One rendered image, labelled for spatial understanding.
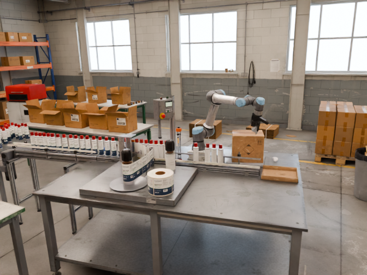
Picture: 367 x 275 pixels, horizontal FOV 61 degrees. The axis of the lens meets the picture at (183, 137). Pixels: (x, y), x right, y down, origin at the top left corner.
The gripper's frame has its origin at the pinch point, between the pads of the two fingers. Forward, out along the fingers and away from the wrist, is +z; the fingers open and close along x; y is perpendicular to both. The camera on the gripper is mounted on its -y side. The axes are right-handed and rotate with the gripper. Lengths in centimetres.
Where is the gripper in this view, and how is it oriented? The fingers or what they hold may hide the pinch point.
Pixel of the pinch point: (256, 132)
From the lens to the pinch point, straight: 303.1
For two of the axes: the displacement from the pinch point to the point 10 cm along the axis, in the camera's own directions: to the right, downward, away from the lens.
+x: -1.2, 5.1, -8.5
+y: -9.9, -1.0, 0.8
